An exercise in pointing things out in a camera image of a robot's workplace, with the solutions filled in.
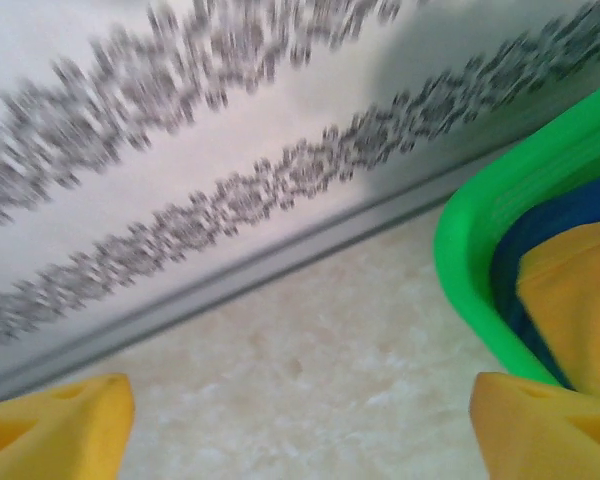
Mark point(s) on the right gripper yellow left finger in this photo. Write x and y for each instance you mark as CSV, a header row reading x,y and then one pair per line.
x,y
55,435

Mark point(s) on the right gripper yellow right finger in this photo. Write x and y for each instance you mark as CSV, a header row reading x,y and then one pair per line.
x,y
545,440

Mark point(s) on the yellow printed t-shirt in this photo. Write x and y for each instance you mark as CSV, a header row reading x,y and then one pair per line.
x,y
580,300

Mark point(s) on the blue t-shirt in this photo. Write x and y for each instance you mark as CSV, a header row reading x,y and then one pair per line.
x,y
555,220

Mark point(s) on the green plastic basket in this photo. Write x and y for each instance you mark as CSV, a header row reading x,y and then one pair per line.
x,y
470,260

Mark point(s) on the aluminium rail along wall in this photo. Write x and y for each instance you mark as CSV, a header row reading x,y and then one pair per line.
x,y
230,287

